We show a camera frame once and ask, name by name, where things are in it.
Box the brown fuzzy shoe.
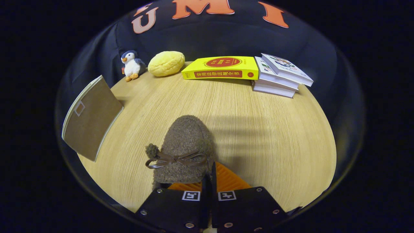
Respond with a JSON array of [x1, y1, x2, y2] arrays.
[[145, 115, 216, 190]]

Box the blue white penguin plush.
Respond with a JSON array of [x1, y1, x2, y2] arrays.
[[121, 50, 147, 82]]

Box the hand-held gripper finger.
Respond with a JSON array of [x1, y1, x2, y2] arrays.
[[211, 162, 288, 232], [135, 175, 209, 233]]

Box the white book colourful cover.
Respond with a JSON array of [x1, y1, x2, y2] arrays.
[[261, 53, 314, 87]]

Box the yellow bread-shaped plush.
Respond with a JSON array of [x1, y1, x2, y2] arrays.
[[147, 51, 186, 77]]

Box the yellow book red emblem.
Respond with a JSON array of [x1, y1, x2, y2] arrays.
[[181, 56, 259, 81]]

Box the white book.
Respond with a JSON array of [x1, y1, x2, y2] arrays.
[[252, 80, 296, 98], [254, 57, 300, 91]]

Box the beige fabric storage box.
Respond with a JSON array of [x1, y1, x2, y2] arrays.
[[61, 75, 124, 162]]

